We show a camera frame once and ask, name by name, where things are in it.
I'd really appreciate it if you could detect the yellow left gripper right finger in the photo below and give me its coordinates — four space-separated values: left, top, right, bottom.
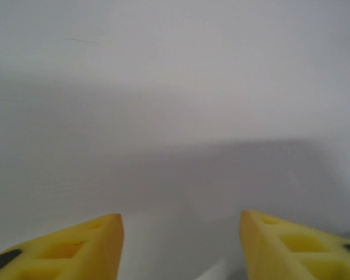
240 209 350 280

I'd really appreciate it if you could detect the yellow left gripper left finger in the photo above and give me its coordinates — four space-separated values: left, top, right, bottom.
0 213 125 280

